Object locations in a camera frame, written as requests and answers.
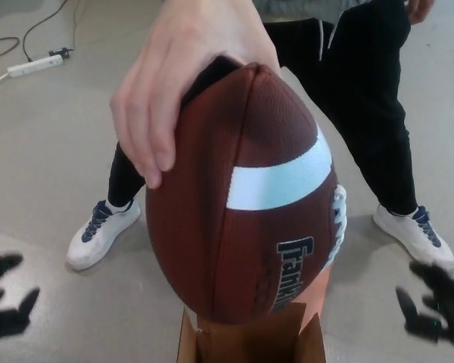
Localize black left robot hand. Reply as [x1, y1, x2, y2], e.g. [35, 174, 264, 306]
[0, 253, 41, 340]

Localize person's right hand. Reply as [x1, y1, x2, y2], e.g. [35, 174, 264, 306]
[110, 0, 281, 190]

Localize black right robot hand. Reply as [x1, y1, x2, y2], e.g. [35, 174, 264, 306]
[395, 260, 454, 347]

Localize person's left hand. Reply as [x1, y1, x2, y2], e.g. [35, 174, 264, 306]
[406, 0, 429, 24]

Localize brown Franklin football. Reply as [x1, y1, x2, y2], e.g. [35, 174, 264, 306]
[145, 62, 349, 326]

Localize white left sneaker navy laces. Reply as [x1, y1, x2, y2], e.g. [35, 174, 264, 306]
[373, 203, 454, 271]

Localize white sneaker navy laces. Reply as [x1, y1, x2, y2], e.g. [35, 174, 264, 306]
[66, 198, 141, 271]
[373, 203, 454, 271]

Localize black track trousers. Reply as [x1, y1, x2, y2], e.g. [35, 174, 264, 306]
[106, 13, 420, 217]

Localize small black adapter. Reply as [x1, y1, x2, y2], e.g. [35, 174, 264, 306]
[48, 46, 75, 60]

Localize grey hoodie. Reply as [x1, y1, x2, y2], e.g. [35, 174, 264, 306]
[253, 0, 349, 26]

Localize white right sneaker navy laces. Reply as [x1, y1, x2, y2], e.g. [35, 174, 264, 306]
[66, 198, 141, 271]

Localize white power strip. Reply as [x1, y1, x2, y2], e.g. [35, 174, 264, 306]
[7, 54, 64, 79]

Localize brown cardboard box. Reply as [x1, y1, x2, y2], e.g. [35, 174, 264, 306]
[176, 301, 327, 363]

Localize thin black adapter cable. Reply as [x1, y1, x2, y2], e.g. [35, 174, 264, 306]
[70, 0, 81, 51]

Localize thick black plug cable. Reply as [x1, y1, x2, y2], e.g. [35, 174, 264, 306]
[23, 0, 64, 63]

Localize looped black floor cable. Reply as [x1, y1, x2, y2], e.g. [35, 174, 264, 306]
[0, 36, 20, 61]

